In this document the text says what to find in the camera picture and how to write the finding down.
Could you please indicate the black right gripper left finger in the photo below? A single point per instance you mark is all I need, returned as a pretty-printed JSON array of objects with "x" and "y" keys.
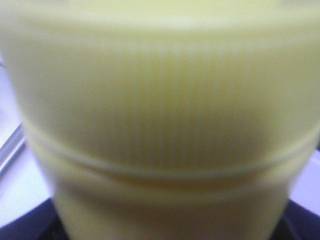
[{"x": 40, "y": 223}]

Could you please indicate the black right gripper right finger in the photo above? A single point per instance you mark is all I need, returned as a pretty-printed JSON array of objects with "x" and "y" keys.
[{"x": 298, "y": 223}]

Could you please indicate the yellow squeeze bottle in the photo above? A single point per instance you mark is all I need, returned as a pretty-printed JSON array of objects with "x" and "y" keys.
[{"x": 166, "y": 119}]

